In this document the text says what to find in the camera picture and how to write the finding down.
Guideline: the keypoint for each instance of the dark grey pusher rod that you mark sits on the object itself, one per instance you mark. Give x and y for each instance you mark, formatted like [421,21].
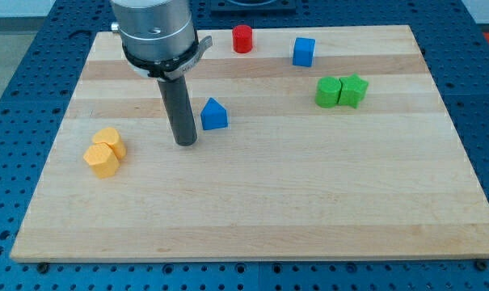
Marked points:
[179,111]

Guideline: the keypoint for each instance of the blue triangle block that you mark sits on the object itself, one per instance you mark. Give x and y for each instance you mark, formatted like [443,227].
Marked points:
[213,115]

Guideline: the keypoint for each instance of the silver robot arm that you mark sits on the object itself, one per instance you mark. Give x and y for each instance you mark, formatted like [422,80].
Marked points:
[159,40]

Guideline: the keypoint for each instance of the yellow heart block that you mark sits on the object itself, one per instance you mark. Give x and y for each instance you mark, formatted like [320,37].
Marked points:
[111,137]

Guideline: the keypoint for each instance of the red cylinder block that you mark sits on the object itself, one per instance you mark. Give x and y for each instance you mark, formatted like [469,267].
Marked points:
[242,36]

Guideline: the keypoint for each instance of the yellow hexagon block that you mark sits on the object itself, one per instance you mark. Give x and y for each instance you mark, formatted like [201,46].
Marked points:
[102,160]

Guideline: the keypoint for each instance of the blue cube block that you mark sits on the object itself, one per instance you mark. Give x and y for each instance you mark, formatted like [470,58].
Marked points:
[303,52]

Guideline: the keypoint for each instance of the green cylinder block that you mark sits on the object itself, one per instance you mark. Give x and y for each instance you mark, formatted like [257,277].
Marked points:
[327,92]

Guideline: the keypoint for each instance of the wooden board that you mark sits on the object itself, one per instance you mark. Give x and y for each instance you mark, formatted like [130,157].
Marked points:
[286,180]

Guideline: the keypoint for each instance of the green star block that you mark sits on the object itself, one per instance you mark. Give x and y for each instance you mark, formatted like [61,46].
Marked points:
[353,90]

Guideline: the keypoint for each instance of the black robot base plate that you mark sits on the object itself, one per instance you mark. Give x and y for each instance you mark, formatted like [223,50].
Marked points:
[252,5]

